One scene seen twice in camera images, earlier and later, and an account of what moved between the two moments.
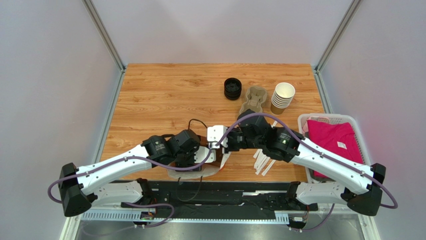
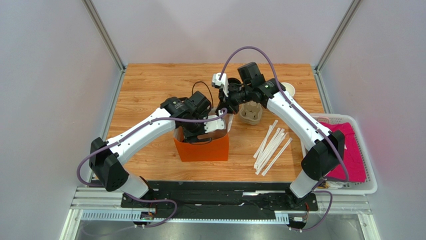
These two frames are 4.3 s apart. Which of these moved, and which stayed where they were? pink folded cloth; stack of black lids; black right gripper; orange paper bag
Moved: orange paper bag; black right gripper
Stayed: pink folded cloth; stack of black lids
